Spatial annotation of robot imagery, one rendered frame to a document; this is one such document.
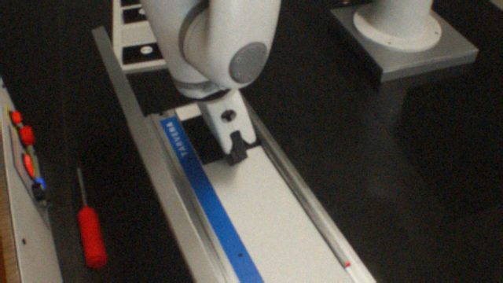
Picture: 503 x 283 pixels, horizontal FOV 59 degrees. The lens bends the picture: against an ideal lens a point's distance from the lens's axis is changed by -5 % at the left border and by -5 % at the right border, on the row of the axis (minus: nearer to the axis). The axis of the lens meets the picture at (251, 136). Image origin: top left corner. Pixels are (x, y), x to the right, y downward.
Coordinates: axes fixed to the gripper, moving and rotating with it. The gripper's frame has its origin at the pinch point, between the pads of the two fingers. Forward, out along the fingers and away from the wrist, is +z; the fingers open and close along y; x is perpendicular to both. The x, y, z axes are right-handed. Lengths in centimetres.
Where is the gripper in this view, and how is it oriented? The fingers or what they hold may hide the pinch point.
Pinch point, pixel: (234, 151)
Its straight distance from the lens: 70.7
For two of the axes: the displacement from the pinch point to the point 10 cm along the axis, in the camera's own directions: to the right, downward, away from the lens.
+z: 1.9, 6.2, 7.6
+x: -8.8, 4.4, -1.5
